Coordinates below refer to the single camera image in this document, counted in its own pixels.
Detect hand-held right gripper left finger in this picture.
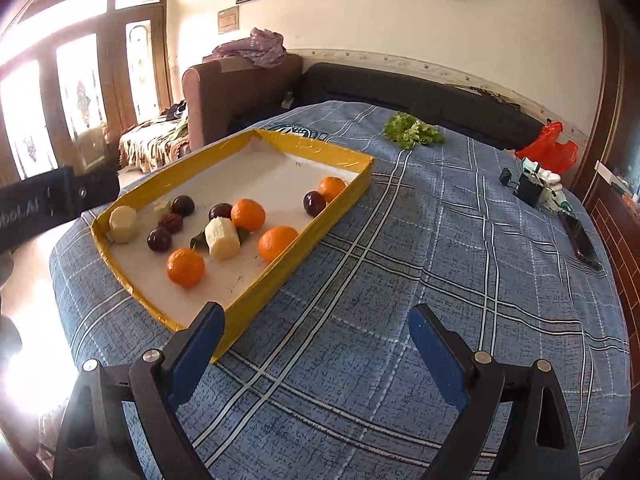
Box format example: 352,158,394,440
52,301,226,480

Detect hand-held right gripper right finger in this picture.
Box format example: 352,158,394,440
407,303,583,480

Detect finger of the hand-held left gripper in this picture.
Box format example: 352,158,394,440
72,166,121,219

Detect cream cylindrical fruit piece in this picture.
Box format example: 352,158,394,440
205,217,241,261
108,205,138,245

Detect orange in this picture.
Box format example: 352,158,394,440
318,176,347,204
258,225,300,263
166,247,206,288
230,198,267,232

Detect yellow tray with white inside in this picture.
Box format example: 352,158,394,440
91,128,375,364

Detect patterned brown table cloth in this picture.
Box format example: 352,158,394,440
118,110,192,173

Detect blue plaid blanket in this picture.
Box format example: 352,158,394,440
49,100,632,480

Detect green leaf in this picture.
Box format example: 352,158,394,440
190,226,252,253

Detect wooden glass-panel door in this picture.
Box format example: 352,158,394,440
0,0,173,181

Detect brown armchair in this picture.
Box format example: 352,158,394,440
181,52,304,153

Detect black phone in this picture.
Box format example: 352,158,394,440
557,210,603,271

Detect small black box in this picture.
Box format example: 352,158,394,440
516,172,543,207

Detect white and green items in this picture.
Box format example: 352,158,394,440
522,157,567,211

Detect purple floral cloth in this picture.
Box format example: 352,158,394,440
212,27,287,68

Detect green lettuce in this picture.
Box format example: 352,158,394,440
383,111,446,151

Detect red plastic bag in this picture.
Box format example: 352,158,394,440
516,121,579,173

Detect black sofa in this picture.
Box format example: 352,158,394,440
227,62,546,153

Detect small wall plaque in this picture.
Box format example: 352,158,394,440
218,5,240,35

